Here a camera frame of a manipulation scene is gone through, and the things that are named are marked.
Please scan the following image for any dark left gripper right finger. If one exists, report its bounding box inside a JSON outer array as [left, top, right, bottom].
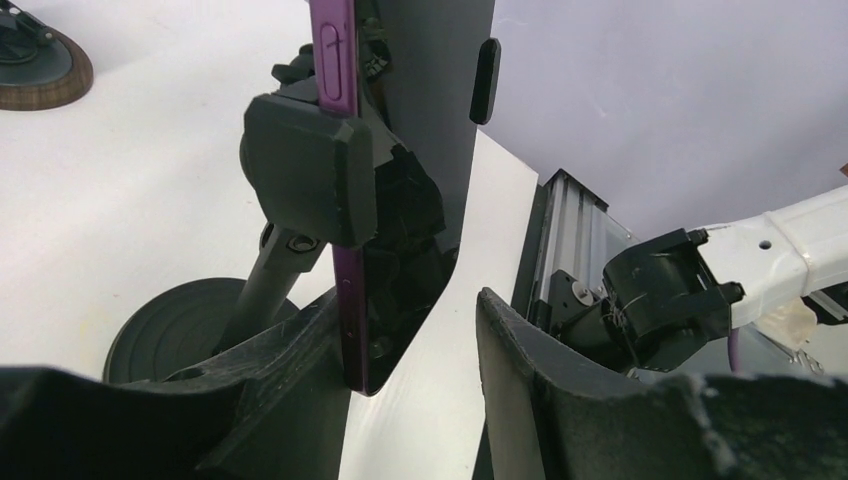
[[476, 289, 847, 479]]

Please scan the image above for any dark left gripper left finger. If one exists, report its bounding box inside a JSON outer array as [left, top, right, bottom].
[[1, 292, 351, 479]]

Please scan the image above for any black pole phone stand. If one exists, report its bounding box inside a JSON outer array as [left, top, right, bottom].
[[103, 44, 377, 384]]

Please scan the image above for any red-edged black phone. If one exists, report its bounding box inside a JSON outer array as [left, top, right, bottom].
[[309, 1, 500, 396]]

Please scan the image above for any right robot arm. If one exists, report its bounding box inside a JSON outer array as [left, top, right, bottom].
[[552, 186, 847, 372]]

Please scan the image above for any brown round base phone stand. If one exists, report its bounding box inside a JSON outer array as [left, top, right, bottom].
[[1, 1, 94, 111]]

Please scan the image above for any aluminium frame rail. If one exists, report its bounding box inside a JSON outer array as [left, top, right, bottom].
[[511, 169, 638, 332]]

